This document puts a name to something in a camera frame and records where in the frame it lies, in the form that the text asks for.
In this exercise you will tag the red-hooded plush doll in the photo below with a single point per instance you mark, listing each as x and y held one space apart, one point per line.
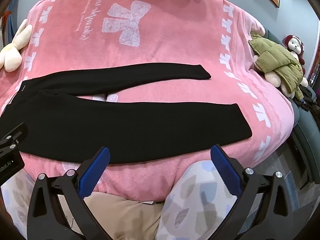
295 46

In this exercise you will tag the black pants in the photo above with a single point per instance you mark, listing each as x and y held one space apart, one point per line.
125 130

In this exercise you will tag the pink bow-print blanket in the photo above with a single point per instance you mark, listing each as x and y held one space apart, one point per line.
162 42

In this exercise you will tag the olive green puffer jacket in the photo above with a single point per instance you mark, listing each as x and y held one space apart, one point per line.
277 62

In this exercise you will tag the beige cloth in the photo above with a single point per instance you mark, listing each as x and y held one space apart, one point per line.
125 217

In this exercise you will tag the person's left leg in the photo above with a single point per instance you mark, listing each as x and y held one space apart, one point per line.
17 200

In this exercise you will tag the person's leg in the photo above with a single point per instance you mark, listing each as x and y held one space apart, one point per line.
17 200
195 205

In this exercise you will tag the striped curtain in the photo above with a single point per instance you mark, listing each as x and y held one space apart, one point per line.
11 25

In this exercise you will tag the cream plush bear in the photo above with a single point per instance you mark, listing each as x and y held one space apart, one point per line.
273 78

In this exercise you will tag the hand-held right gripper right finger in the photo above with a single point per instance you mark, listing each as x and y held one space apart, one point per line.
226 170

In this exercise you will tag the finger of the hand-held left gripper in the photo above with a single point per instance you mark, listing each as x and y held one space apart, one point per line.
12 136

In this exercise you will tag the teal sofa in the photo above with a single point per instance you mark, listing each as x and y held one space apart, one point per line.
306 130

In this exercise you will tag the cream flower plush toy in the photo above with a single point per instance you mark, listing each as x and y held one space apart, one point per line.
12 55

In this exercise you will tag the person's right leg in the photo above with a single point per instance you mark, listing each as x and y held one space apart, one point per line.
195 205

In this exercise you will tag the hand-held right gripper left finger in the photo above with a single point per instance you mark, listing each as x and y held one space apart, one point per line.
93 172

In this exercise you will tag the dark bag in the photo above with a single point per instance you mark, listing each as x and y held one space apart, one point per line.
308 100

